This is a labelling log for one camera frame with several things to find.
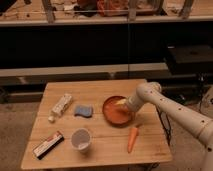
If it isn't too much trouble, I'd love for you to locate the white toothpaste tube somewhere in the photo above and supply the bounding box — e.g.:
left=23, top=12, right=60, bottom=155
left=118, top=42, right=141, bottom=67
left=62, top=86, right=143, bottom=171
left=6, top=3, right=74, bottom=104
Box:
left=48, top=93, right=73, bottom=123

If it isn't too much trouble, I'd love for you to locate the orange ceramic bowl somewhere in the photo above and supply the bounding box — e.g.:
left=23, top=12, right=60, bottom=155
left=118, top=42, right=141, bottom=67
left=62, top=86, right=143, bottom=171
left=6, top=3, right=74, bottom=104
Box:
left=102, top=96, right=134, bottom=126

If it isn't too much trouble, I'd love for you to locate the wooden table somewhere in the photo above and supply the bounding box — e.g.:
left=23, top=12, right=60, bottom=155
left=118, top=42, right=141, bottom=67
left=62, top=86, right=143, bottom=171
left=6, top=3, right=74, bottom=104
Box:
left=21, top=80, right=172, bottom=170

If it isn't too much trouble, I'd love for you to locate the orange carrot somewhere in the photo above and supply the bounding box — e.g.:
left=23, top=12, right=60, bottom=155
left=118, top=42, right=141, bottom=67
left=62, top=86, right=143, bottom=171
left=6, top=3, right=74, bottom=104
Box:
left=127, top=124, right=141, bottom=153

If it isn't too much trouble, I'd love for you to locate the red object on shelf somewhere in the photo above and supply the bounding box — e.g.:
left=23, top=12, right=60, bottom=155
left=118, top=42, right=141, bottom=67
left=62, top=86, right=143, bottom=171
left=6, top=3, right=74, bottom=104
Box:
left=97, top=0, right=128, bottom=16

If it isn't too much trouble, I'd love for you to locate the blue sponge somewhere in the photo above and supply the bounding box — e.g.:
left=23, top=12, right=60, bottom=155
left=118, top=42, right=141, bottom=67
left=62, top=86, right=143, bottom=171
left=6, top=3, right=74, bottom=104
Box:
left=74, top=105, right=93, bottom=118

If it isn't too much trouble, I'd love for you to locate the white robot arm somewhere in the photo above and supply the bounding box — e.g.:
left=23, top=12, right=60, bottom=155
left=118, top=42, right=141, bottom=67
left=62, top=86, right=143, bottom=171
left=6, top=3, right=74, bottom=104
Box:
left=116, top=82, right=213, bottom=171

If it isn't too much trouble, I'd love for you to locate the black box in background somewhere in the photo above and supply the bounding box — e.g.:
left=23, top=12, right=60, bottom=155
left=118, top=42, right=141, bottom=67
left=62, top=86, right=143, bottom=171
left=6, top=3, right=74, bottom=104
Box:
left=166, top=45, right=213, bottom=74

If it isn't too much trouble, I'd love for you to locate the white plastic cup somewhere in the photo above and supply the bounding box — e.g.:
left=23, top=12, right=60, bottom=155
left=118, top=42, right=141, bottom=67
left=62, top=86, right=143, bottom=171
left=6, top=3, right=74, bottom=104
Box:
left=71, top=128, right=91, bottom=153

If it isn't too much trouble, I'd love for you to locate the black red flat box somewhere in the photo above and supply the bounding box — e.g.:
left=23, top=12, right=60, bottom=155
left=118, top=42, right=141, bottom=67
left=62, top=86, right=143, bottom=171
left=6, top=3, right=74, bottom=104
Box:
left=33, top=131, right=64, bottom=160

